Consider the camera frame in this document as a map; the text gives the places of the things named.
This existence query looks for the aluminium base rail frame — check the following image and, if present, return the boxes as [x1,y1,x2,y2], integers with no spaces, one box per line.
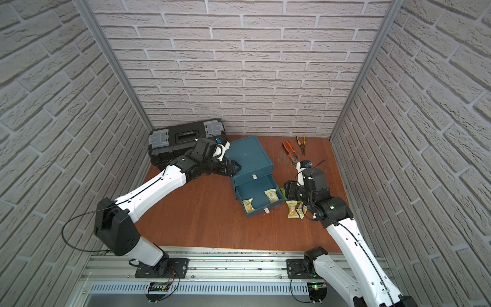
[66,245,407,307]

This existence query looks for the corner aluminium profile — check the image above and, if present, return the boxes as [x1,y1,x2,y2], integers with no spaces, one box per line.
[329,0,405,141]
[73,0,153,132]

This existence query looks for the yellow handled pliers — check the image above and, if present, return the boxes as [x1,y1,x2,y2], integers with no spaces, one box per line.
[295,136,306,155]

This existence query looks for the orange handled pliers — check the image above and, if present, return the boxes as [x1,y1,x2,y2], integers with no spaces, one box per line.
[282,140,299,165]

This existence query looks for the right controller board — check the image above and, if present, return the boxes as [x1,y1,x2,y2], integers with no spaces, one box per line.
[307,283,328,304]

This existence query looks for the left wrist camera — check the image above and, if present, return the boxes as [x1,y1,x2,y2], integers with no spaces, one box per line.
[194,138,230,161]

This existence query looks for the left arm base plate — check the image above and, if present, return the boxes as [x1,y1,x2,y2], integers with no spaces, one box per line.
[135,258,190,279]

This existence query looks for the black plastic toolbox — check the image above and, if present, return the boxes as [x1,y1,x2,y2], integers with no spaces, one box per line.
[148,119,227,171]

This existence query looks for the right corner aluminium profile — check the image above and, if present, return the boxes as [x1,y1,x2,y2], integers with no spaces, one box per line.
[329,0,405,141]

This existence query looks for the beige cookie packet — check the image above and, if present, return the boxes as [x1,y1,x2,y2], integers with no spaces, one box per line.
[286,200,300,219]
[296,202,307,220]
[242,198,254,214]
[265,188,280,203]

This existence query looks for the controller board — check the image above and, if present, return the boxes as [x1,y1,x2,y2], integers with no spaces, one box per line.
[146,282,175,303]
[307,283,328,304]

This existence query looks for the teal drawer cabinet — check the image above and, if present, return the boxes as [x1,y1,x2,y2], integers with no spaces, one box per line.
[224,135,275,198]

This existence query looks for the left corner aluminium profile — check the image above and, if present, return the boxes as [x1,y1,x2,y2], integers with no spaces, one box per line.
[73,0,153,132]

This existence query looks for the left controller board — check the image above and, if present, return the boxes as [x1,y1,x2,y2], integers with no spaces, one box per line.
[146,282,175,303]

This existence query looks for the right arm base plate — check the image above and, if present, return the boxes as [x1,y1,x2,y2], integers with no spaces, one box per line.
[286,257,338,283]

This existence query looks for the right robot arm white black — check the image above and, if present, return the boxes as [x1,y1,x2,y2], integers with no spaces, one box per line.
[284,163,417,306]

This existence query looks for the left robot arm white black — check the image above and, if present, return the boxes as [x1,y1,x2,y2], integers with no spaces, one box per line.
[93,156,241,267]

